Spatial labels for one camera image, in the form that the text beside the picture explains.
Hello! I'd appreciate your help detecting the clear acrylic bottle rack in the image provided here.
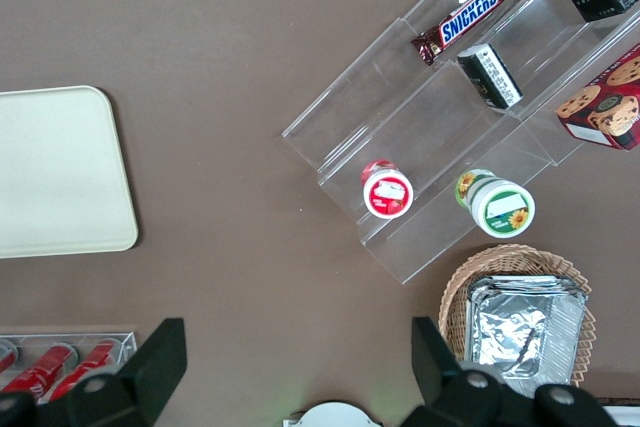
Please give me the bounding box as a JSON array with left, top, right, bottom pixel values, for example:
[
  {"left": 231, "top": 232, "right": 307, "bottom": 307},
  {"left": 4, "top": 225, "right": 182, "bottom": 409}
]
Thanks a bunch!
[{"left": 0, "top": 330, "right": 139, "bottom": 406}]

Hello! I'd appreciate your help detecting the cream plastic tray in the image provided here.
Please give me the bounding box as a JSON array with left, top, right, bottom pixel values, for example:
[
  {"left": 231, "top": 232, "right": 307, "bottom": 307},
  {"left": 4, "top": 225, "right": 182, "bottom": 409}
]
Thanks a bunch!
[{"left": 0, "top": 85, "right": 140, "bottom": 260}]

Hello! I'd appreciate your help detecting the red lidded cup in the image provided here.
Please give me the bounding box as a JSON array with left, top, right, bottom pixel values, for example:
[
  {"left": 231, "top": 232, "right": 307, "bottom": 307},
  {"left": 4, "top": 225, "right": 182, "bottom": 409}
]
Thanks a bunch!
[{"left": 360, "top": 158, "right": 415, "bottom": 220}]

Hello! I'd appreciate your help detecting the green lidded cup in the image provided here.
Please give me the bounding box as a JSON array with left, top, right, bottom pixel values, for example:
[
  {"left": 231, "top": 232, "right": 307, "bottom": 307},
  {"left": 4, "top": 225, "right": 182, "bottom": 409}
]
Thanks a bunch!
[{"left": 454, "top": 168, "right": 537, "bottom": 239}]

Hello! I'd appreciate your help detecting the red cookie box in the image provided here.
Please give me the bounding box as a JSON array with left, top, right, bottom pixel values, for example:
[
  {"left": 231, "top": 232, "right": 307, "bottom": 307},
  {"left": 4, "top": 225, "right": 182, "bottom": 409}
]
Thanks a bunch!
[{"left": 556, "top": 41, "right": 640, "bottom": 152}]

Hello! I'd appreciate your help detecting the light wicker basket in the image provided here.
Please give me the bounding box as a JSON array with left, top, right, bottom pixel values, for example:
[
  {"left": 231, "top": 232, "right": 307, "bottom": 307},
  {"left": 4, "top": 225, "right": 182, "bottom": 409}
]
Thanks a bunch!
[{"left": 438, "top": 244, "right": 598, "bottom": 398}]

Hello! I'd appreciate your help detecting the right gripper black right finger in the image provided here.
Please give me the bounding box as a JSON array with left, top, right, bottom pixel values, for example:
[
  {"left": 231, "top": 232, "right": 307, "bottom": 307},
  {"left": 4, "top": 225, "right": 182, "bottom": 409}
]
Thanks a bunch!
[{"left": 398, "top": 316, "right": 622, "bottom": 427}]

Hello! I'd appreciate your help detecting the clear acrylic stepped display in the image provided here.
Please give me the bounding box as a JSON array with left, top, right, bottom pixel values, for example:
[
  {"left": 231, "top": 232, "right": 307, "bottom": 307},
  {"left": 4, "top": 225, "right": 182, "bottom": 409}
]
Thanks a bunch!
[{"left": 281, "top": 0, "right": 640, "bottom": 286}]

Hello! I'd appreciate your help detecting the aluminium foil tray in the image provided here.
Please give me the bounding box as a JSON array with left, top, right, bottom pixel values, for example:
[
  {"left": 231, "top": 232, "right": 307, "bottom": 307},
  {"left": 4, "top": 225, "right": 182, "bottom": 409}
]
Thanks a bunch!
[{"left": 464, "top": 274, "right": 592, "bottom": 398}]

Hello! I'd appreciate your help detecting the snickers bar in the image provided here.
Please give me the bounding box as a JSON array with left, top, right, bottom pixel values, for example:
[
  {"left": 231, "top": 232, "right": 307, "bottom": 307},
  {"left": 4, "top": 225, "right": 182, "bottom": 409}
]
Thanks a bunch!
[{"left": 410, "top": 0, "right": 518, "bottom": 67}]

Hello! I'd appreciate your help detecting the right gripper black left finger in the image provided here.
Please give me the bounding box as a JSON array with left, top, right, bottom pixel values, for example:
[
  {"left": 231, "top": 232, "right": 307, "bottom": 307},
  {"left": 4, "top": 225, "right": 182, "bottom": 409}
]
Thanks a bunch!
[{"left": 0, "top": 317, "right": 189, "bottom": 427}]

